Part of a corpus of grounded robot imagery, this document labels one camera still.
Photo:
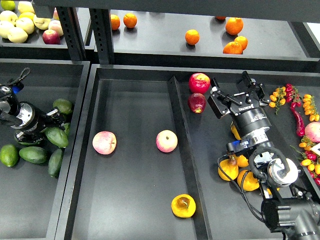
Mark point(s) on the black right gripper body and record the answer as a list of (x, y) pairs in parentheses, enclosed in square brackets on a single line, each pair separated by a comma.
[(249, 119)]

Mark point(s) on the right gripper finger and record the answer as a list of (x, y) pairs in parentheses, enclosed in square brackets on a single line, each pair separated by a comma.
[(254, 92), (219, 101)]

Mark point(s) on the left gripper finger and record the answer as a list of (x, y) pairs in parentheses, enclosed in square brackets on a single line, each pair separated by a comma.
[(23, 136), (55, 118)]

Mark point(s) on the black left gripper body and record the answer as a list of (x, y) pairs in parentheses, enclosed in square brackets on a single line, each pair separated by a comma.
[(31, 122)]

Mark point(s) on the dark green avocado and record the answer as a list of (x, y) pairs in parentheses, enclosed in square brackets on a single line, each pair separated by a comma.
[(57, 137)]

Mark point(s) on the yellow pear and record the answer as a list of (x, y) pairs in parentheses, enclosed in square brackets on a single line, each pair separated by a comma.
[(250, 183), (235, 131), (183, 206), (270, 192), (228, 169), (242, 161)]

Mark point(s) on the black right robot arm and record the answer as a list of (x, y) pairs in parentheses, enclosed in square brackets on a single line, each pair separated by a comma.
[(287, 207)]

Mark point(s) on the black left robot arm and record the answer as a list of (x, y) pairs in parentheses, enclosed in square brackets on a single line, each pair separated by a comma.
[(9, 103)]

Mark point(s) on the green avocado top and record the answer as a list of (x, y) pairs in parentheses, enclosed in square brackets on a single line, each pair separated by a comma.
[(63, 105)]

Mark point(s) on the yellow pear top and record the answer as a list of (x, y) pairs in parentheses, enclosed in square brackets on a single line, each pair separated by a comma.
[(235, 131)]

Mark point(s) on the green avocado lower middle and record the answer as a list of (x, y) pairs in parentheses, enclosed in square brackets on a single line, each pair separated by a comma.
[(34, 154)]

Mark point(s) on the light green avocado far left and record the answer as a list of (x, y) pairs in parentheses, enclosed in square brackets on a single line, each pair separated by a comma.
[(9, 155)]

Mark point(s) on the dark avocado lower right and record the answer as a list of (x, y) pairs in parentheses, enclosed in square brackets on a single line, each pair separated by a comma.
[(55, 162)]

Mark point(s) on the dark red apple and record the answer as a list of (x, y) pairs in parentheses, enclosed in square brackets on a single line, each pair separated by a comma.
[(197, 102)]

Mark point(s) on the bright red apple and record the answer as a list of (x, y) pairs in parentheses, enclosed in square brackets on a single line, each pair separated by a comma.
[(199, 83)]

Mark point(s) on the orange cherry tomato bunch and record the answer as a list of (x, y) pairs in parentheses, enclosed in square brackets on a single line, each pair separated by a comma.
[(277, 99)]

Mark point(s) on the orange front right shelf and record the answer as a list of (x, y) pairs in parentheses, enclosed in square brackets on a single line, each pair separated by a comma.
[(233, 47)]

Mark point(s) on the orange small right shelf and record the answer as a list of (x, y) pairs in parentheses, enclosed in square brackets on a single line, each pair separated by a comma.
[(243, 41)]

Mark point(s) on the red cherry tomato bunch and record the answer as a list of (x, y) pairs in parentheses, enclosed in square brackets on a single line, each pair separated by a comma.
[(292, 96)]

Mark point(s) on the red chili pepper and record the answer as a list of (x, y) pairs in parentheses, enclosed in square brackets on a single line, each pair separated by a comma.
[(299, 126)]

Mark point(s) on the pink apple left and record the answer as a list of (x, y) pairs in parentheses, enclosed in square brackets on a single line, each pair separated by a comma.
[(104, 142)]

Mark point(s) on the pink apple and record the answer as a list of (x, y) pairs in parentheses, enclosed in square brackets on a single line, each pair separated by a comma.
[(104, 142), (166, 141)]

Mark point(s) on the large orange right shelf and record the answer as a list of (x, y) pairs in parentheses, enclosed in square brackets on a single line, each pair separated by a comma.
[(234, 25)]

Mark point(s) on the pink apple right edge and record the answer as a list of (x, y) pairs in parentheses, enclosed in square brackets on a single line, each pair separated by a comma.
[(312, 132)]

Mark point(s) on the pink apple centre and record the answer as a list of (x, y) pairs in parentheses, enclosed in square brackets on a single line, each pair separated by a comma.
[(166, 141)]

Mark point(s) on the black left tray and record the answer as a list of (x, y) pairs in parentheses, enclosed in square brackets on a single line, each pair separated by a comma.
[(30, 199)]

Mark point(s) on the orange half hidden top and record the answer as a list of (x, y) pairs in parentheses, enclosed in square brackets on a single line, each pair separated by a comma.
[(220, 17)]

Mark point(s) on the orange centre shelf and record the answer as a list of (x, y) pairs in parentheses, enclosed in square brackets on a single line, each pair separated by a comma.
[(192, 37)]

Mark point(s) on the black upper left shelf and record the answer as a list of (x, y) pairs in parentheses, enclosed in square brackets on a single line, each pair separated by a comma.
[(35, 48)]

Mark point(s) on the white label card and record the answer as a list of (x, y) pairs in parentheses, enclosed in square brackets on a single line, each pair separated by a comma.
[(316, 149)]

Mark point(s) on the mixed cherry tomatoes lower right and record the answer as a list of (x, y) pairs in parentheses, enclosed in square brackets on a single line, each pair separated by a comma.
[(308, 158)]

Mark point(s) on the red apple on shelf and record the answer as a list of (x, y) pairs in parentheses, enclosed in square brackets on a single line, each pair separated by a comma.
[(51, 37)]

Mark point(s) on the black middle divided tray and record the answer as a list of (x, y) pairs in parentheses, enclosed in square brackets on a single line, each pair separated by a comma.
[(127, 195)]

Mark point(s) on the green avocado by tray wall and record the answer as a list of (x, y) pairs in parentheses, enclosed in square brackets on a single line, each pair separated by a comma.
[(67, 128)]

